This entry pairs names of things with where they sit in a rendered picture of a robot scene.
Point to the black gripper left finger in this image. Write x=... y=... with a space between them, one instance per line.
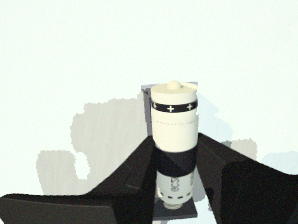
x=125 y=197

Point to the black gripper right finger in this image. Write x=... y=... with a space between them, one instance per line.
x=242 y=190

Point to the cream and black battery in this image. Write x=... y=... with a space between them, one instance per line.
x=175 y=130

